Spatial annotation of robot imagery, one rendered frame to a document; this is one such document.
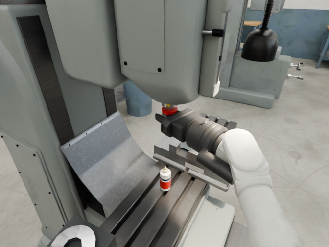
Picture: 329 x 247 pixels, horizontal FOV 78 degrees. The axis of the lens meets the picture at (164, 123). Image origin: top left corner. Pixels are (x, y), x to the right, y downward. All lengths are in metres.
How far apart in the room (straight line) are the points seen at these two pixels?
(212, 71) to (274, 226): 0.32
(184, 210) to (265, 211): 0.41
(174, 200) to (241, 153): 0.42
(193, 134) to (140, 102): 2.45
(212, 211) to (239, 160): 0.52
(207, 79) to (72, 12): 0.34
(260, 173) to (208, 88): 0.22
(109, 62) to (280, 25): 6.63
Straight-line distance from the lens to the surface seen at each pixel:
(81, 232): 0.53
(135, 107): 2.98
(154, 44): 0.44
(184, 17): 0.42
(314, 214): 2.24
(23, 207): 2.25
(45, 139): 0.83
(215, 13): 0.47
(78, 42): 0.57
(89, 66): 0.56
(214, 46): 0.47
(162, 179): 0.76
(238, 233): 1.00
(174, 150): 0.85
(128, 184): 0.93
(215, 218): 0.90
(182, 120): 0.55
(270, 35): 0.51
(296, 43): 7.05
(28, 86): 0.76
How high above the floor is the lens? 1.55
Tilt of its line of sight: 33 degrees down
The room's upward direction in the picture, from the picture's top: straight up
